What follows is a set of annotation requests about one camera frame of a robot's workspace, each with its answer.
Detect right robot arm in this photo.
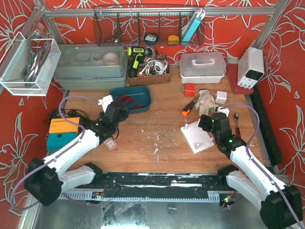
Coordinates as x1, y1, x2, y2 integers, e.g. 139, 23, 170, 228
198, 113, 304, 229

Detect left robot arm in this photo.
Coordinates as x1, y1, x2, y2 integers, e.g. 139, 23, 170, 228
24, 95, 129, 206

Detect white cotton work glove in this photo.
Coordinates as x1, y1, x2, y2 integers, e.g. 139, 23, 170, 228
195, 89, 219, 116

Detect orange black screwdriver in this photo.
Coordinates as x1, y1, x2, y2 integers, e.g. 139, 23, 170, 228
181, 96, 199, 117

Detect teal plastic tray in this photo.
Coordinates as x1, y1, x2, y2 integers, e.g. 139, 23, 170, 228
109, 85, 151, 114

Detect white cube power socket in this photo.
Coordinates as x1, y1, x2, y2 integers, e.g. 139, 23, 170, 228
215, 91, 227, 104

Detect white box with warning label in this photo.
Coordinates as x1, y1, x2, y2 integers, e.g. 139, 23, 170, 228
104, 138, 117, 150

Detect ratchet wrench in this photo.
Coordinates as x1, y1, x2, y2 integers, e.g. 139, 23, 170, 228
234, 113, 241, 137

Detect orange cube power socket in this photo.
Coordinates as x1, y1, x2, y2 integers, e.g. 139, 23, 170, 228
184, 83, 196, 97

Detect wicker basket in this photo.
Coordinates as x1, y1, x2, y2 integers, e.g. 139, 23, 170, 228
126, 66, 171, 86

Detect grey plastic storage box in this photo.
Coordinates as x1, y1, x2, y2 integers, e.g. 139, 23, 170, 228
53, 44, 128, 90

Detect white plastic storage box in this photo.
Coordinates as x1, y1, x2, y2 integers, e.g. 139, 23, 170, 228
179, 52, 226, 84

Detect orange teal device box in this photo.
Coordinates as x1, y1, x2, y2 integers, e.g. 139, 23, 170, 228
47, 117, 81, 152

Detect red tray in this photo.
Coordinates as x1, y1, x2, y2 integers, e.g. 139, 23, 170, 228
226, 64, 254, 95

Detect white power supply unit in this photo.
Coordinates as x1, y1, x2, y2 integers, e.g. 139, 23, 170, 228
237, 47, 264, 90

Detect black tape measure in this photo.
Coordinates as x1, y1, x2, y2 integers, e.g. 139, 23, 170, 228
143, 33, 159, 46

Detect yellow tape measure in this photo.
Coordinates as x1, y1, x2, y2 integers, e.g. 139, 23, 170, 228
168, 35, 180, 45

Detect clear acrylic box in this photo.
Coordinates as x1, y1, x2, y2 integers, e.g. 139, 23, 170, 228
0, 32, 61, 96

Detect blue white book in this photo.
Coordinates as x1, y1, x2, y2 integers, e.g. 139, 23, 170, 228
181, 8, 206, 45

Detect white peg base plate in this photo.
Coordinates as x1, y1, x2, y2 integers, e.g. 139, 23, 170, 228
180, 119, 214, 154

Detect white coiled cable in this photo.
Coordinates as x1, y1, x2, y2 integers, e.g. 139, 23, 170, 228
140, 59, 169, 76

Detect green yellow cordless drill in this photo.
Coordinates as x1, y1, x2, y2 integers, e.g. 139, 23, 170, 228
127, 46, 153, 78

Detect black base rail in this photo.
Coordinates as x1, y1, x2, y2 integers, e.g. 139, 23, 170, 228
77, 172, 234, 199

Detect black wire basket shelf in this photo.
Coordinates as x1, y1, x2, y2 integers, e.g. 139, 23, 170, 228
93, 5, 204, 46

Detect grey cables in acrylic box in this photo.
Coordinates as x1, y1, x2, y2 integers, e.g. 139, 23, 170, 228
20, 35, 51, 88

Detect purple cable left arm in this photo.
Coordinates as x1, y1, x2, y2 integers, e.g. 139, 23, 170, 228
9, 94, 102, 211

